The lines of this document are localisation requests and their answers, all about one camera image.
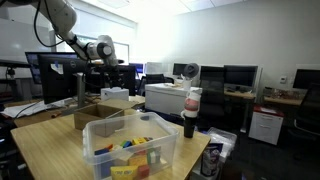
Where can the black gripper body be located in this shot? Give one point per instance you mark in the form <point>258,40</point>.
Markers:
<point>113,77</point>

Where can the brown cardboard box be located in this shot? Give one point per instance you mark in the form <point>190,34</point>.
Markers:
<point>101,111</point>

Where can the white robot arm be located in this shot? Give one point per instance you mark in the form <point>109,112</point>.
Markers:
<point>62,16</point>

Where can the large white storage box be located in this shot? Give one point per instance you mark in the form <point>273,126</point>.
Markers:
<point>164,98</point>

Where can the black dell monitor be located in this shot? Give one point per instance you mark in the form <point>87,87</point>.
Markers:
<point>58,76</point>

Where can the white mug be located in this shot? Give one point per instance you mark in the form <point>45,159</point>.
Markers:
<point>186,82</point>

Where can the clear plastic bin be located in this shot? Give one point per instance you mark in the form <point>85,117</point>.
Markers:
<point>160,132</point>

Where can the black bottle with cups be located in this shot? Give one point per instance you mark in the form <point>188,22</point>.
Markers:
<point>192,102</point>

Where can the colourful toy blocks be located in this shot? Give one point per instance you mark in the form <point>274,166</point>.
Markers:
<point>123,162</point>

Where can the blue snack package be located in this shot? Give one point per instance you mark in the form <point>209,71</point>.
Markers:
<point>210,159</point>

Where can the white red filing cabinet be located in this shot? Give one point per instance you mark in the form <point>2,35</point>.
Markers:
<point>266,124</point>

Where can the black office chair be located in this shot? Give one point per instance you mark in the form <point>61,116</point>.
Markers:
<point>307,119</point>

